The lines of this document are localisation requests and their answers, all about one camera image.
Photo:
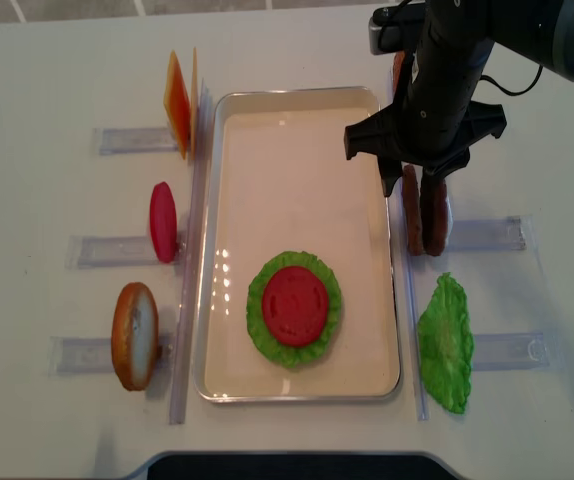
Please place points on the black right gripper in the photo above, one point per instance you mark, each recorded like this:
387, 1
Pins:
433, 119

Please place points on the brown meat patty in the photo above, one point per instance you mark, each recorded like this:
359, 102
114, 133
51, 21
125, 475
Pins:
411, 204
435, 227

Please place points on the dark robot base panel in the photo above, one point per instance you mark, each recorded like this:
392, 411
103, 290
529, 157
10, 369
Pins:
293, 465

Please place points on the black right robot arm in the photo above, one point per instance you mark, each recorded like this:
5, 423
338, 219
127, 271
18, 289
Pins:
540, 31

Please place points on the upright green lettuce leaf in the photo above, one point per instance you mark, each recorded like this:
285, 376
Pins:
446, 346

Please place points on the tomato slice in tray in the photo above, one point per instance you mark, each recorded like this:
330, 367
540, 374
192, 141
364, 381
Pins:
295, 306

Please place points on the lettuce leaf in tray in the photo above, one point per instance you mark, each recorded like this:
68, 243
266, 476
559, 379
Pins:
263, 340

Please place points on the orange cheese slice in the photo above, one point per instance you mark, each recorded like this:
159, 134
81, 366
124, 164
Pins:
177, 105

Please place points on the upright red tomato slice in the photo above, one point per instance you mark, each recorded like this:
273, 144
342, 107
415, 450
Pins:
163, 223

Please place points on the left bread bun slice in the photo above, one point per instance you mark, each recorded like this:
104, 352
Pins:
134, 336

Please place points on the bun slice outer right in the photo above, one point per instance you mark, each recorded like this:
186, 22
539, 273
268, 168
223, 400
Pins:
396, 69

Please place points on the white metal tray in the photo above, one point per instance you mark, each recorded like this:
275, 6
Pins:
278, 180

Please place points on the long clear right strip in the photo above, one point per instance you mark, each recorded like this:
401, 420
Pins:
420, 395

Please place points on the long clear strip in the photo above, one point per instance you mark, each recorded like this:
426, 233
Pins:
192, 256
420, 395

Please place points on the long clear left strip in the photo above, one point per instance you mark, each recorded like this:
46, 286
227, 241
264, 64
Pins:
192, 256

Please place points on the clear rail patty holder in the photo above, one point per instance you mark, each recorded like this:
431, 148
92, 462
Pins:
499, 234

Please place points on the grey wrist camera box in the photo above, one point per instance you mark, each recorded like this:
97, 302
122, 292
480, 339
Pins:
397, 28

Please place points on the clear rail lettuce holder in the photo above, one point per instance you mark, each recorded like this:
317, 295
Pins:
516, 352

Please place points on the clear rail cheese holder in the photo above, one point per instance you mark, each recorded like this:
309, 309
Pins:
118, 141

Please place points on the clear rail tomato holder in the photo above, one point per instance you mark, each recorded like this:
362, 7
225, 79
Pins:
85, 252

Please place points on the clear rail left bun holder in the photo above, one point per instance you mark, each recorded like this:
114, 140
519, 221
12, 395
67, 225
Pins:
80, 356

